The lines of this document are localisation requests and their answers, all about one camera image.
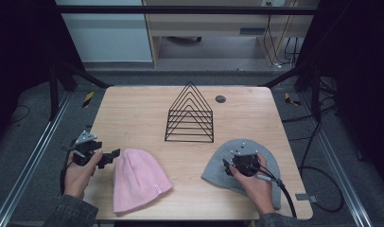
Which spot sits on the light wooden shelf unit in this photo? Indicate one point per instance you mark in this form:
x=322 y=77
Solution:
x=212 y=26

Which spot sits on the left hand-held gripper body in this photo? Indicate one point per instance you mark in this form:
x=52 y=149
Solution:
x=85 y=146

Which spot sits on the grey metal bracket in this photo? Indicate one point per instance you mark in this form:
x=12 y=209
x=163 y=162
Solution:
x=306 y=197

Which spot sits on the grey knit beanie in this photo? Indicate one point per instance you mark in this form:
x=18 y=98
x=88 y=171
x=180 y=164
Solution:
x=217 y=168

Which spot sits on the black frame stand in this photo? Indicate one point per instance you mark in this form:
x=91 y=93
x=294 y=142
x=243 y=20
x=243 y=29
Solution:
x=59 y=82
x=310 y=82

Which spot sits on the white cabinet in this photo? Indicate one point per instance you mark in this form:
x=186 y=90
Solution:
x=108 y=38

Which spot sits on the person's right hand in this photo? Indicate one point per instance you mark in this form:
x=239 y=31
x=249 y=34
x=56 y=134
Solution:
x=258 y=189

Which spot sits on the aluminium rail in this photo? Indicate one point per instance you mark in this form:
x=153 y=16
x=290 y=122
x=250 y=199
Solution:
x=29 y=160
x=335 y=164

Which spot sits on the black horizontal frame bar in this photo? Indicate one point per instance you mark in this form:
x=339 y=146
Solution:
x=180 y=10

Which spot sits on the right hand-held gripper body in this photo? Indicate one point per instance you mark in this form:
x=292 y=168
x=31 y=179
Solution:
x=245 y=162

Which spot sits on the yellow black striped tape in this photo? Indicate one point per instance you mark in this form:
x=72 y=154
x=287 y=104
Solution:
x=291 y=100

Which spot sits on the round grey table grommet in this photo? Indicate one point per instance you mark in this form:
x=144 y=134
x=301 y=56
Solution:
x=220 y=99

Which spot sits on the pink knit beanie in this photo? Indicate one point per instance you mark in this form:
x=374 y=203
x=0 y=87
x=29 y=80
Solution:
x=136 y=181

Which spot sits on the person's left hand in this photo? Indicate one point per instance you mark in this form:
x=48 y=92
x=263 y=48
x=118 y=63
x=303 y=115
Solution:
x=78 y=176

